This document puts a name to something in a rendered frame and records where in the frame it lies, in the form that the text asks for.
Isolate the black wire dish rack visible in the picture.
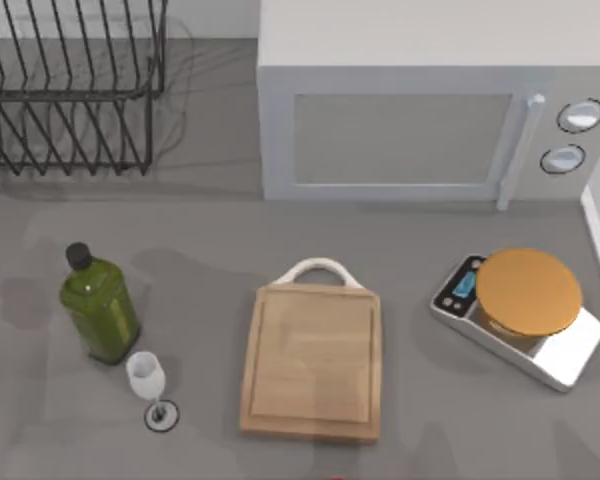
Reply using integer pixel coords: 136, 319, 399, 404
0, 0, 170, 177

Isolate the silver kitchen scale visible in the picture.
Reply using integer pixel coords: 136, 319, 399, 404
428, 254, 600, 393

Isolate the wooden cutting board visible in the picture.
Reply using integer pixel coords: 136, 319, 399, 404
238, 257, 383, 443

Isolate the small microwave knob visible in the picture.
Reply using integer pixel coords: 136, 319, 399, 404
539, 143, 587, 176

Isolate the green bottle with black cap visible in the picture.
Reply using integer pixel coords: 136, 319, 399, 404
58, 242, 142, 367

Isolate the pale microwave oven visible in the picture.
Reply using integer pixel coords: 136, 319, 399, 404
256, 0, 600, 212

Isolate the microwave door handle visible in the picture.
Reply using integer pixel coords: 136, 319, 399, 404
496, 92, 547, 212

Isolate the large microwave knob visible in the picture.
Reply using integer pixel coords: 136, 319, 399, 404
556, 98, 600, 135

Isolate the clear wine glass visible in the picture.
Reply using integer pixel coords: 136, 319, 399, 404
125, 351, 181, 432

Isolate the microwave door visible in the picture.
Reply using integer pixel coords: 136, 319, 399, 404
259, 67, 531, 201

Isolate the orange round lid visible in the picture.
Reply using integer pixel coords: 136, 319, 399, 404
475, 248, 584, 337

